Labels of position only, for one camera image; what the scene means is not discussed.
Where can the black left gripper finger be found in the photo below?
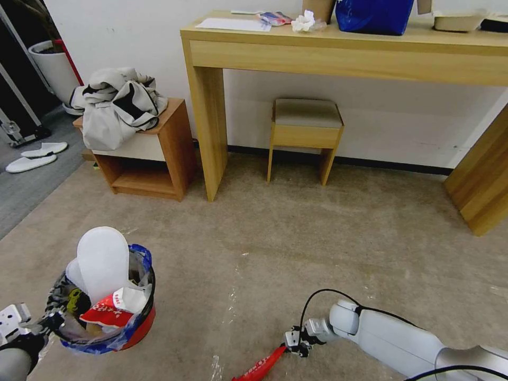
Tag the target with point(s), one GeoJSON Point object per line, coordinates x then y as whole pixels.
{"type": "Point", "coordinates": [51, 320]}

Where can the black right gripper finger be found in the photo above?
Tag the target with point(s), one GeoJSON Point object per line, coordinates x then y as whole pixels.
{"type": "Point", "coordinates": [288, 350]}
{"type": "Point", "coordinates": [293, 329]}

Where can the long red snack wrapper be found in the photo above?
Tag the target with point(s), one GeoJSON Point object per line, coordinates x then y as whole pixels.
{"type": "Point", "coordinates": [260, 364]}

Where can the red bin with blue bag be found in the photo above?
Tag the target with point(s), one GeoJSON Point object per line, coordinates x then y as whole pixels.
{"type": "Point", "coordinates": [137, 329]}

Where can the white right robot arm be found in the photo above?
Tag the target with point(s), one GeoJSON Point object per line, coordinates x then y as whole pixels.
{"type": "Point", "coordinates": [397, 337]}

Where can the yellow black wrapper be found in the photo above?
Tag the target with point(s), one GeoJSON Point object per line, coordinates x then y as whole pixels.
{"type": "Point", "coordinates": [75, 299]}

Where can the red snack bag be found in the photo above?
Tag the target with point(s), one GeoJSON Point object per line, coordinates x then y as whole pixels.
{"type": "Point", "coordinates": [104, 311]}

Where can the white slipper sole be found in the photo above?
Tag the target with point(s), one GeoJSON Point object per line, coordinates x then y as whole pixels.
{"type": "Point", "coordinates": [102, 262]}

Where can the white paper carton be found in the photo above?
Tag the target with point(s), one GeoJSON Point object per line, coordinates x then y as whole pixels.
{"type": "Point", "coordinates": [133, 298]}

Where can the wooden stool with grey cushion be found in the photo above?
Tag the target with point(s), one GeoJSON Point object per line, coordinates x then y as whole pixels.
{"type": "Point", "coordinates": [305, 127]}

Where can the brown wooden nightstand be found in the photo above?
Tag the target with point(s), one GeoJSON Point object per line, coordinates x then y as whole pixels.
{"type": "Point", "coordinates": [174, 151]}

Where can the grey and black clothing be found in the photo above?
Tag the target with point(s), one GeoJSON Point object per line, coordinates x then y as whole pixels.
{"type": "Point", "coordinates": [115, 119]}

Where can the white round planter pot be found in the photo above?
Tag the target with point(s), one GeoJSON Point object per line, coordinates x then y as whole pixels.
{"type": "Point", "coordinates": [55, 71]}

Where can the red stick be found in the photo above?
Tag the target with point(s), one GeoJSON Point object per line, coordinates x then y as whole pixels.
{"type": "Point", "coordinates": [69, 59]}

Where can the light wooden desk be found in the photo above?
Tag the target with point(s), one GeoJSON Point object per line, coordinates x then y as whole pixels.
{"type": "Point", "coordinates": [317, 55]}

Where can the clear plastic wrap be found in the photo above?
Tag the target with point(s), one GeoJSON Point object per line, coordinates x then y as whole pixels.
{"type": "Point", "coordinates": [320, 24]}

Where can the crumpled white tissue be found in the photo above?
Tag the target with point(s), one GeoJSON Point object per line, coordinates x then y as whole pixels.
{"type": "Point", "coordinates": [303, 22]}

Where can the white paper sheet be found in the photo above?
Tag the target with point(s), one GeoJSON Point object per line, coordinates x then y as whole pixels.
{"type": "Point", "coordinates": [234, 24]}

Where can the red blue plastic wrapper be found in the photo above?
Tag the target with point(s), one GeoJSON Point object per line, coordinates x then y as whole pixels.
{"type": "Point", "coordinates": [276, 18]}

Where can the blue bag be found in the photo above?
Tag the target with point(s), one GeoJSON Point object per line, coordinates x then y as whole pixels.
{"type": "Point", "coordinates": [373, 18]}

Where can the beige takeout container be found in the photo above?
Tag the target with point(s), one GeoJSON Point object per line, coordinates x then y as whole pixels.
{"type": "Point", "coordinates": [456, 22]}

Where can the brown cardboard piece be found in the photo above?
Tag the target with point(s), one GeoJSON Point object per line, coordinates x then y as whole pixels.
{"type": "Point", "coordinates": [424, 6]}

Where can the black flat object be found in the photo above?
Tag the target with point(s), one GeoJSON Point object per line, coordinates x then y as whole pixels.
{"type": "Point", "coordinates": [496, 24]}

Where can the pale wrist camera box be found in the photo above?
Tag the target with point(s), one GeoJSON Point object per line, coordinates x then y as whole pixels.
{"type": "Point", "coordinates": [12, 319]}
{"type": "Point", "coordinates": [292, 339]}

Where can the black case with metal frame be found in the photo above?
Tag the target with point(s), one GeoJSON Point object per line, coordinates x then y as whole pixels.
{"type": "Point", "coordinates": [16, 91]}

